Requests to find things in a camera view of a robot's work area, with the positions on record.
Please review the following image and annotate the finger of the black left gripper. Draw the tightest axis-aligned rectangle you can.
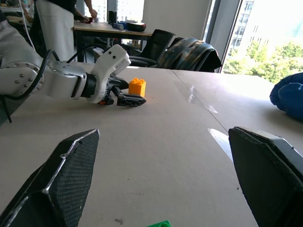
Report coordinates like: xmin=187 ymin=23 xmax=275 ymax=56
xmin=114 ymin=85 xmax=147 ymax=107
xmin=113 ymin=78 xmax=130 ymax=91

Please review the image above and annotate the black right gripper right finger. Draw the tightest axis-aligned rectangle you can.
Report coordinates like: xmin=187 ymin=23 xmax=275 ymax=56
xmin=228 ymin=126 xmax=303 ymax=227

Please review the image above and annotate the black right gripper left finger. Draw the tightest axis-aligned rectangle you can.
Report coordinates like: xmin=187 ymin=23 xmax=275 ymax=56
xmin=0 ymin=129 xmax=100 ymax=227

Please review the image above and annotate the orange toy brick cube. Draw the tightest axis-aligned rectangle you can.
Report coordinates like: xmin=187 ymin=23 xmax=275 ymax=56
xmin=128 ymin=77 xmax=147 ymax=98

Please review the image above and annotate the black office chair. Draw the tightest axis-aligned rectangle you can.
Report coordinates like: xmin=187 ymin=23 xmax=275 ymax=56
xmin=128 ymin=28 xmax=176 ymax=68

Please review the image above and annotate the clear tape strip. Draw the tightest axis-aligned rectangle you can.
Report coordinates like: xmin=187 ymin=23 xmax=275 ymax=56
xmin=187 ymin=85 xmax=219 ymax=114
xmin=206 ymin=128 xmax=234 ymax=163

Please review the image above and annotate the black and red case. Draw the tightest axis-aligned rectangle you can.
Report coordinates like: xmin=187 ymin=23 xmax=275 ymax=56
xmin=126 ymin=21 xmax=146 ymax=33

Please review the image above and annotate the wooden office desk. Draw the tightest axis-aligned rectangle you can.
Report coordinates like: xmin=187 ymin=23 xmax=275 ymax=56
xmin=73 ymin=20 xmax=153 ymax=63

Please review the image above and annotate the black box on desk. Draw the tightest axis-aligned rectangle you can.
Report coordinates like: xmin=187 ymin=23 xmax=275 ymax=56
xmin=108 ymin=10 xmax=118 ymax=25

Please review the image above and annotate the dark jacket on chair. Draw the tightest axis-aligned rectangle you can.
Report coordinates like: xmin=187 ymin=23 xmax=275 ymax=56
xmin=157 ymin=37 xmax=223 ymax=73

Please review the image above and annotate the person in white apron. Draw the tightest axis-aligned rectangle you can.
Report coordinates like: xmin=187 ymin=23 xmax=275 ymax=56
xmin=30 ymin=0 xmax=98 ymax=62

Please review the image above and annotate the blue fabric bag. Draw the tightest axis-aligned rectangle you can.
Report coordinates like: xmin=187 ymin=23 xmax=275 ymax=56
xmin=269 ymin=72 xmax=303 ymax=122

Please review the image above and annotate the green toy brick cube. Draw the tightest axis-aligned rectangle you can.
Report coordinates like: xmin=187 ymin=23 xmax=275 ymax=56
xmin=146 ymin=219 xmax=172 ymax=227

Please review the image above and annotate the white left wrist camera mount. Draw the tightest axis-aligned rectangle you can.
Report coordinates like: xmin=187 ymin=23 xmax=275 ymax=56
xmin=89 ymin=44 xmax=132 ymax=105

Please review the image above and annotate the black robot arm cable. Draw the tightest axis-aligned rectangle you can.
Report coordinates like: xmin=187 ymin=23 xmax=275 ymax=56
xmin=0 ymin=44 xmax=107 ymax=124

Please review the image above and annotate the white hanging cable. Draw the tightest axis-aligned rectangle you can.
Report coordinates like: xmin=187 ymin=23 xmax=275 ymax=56
xmin=18 ymin=0 xmax=36 ymax=52

